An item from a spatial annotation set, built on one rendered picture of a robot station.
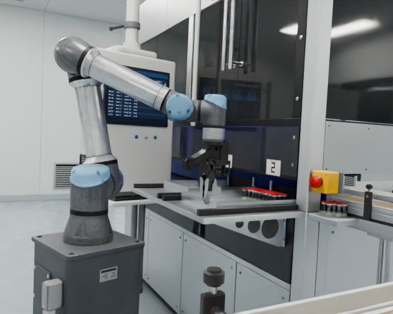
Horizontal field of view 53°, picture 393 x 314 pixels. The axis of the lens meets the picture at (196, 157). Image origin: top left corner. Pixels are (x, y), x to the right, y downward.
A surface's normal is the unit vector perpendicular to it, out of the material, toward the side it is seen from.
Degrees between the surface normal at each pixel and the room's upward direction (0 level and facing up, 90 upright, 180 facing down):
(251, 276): 90
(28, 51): 90
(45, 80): 90
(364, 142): 90
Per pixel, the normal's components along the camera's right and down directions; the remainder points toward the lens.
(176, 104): -0.07, 0.05
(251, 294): -0.89, -0.02
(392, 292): 0.46, 0.07
